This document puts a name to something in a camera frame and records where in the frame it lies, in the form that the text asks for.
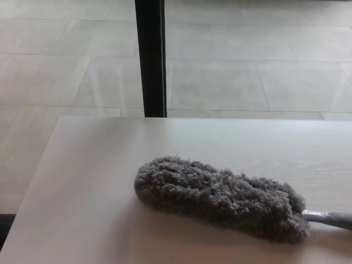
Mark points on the grey fluffy microfibre duster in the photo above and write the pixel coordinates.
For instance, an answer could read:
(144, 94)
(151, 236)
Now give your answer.
(209, 198)

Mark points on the black vertical frame post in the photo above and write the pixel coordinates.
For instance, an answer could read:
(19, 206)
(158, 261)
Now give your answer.
(151, 55)

